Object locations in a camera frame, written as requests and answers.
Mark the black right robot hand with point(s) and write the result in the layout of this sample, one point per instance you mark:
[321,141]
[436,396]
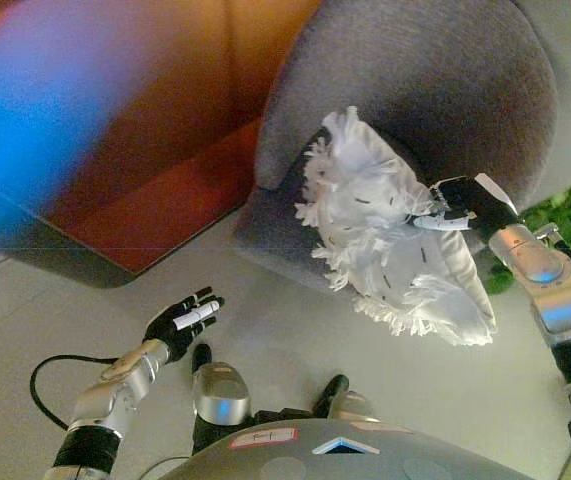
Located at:
[475,200]

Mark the reddish wooden cabinet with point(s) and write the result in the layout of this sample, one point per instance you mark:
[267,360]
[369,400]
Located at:
[165,125]

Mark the grey robot torso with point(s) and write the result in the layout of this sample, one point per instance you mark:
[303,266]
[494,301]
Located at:
[325,457]

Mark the silver right robot leg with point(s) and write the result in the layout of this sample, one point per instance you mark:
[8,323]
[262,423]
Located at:
[350,400]

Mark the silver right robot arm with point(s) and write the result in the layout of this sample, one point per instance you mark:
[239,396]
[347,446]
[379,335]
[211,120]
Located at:
[560,300]

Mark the white fringed pillow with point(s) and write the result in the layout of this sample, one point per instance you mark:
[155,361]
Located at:
[405,260]

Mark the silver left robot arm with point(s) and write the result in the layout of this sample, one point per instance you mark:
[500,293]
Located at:
[110,395]

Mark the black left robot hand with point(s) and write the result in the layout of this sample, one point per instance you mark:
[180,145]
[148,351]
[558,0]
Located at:
[172,325]

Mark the grey fabric armchair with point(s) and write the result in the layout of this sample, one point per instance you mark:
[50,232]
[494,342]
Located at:
[415,75]

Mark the silver robot leg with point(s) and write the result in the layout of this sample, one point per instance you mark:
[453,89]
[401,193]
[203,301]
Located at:
[350,400]
[220,390]

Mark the silver left robot leg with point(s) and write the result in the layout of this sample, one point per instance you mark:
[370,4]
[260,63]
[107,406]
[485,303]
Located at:
[220,390]

